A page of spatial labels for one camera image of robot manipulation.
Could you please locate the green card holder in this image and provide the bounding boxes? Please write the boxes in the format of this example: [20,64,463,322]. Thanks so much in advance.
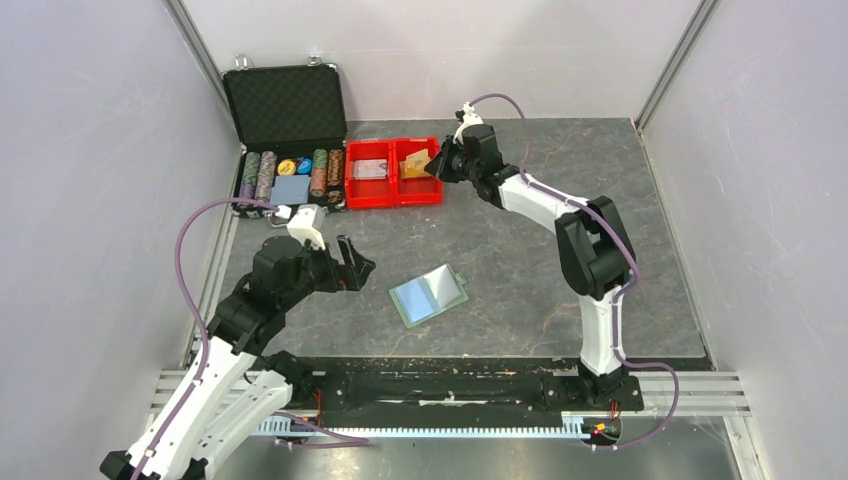
[389,264,469,328]

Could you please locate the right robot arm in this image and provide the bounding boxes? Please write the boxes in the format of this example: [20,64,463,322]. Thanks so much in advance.
[425,124,635,408]

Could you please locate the aluminium frame rail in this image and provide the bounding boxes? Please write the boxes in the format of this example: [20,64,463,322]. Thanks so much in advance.
[155,370,753,440]

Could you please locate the orange card in bin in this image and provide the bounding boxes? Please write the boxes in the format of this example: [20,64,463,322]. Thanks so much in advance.
[399,161,432,180]

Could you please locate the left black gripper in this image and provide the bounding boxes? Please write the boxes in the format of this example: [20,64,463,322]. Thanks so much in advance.
[281,234,375,309]

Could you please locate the yellow dealer chip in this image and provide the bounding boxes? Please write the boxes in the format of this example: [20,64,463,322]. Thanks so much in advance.
[276,159,298,176]

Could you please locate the tan brown credit card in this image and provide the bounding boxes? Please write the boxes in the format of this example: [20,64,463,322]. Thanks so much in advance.
[404,149,431,165]

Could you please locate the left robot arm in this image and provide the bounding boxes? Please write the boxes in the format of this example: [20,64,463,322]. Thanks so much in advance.
[99,235,376,479]

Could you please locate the right red bin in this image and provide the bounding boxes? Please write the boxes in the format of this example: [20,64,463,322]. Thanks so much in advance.
[389,137,443,208]

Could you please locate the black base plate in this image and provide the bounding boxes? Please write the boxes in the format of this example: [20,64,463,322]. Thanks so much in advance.
[285,357,645,429]

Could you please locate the black poker chip case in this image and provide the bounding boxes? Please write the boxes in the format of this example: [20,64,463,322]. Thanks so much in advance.
[222,62,348,218]

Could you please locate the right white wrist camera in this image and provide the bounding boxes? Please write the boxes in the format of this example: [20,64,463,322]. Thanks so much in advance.
[453,102,484,144]

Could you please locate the red bin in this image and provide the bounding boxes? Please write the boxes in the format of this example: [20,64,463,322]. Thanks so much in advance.
[389,137,443,208]
[345,140,394,210]

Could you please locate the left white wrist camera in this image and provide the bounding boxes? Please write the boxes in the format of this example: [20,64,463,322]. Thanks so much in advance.
[272,204,326,250]

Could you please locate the blue playing card deck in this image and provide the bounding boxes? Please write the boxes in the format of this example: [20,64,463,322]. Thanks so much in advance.
[270,175,311,206]

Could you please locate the white card in bin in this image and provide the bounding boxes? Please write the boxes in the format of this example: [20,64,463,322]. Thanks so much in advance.
[352,159,389,180]

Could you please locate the left red bin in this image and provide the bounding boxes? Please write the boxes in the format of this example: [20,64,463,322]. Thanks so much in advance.
[345,140,394,210]

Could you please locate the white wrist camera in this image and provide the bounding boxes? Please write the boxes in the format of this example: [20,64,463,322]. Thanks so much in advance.
[272,204,326,250]
[453,102,484,144]

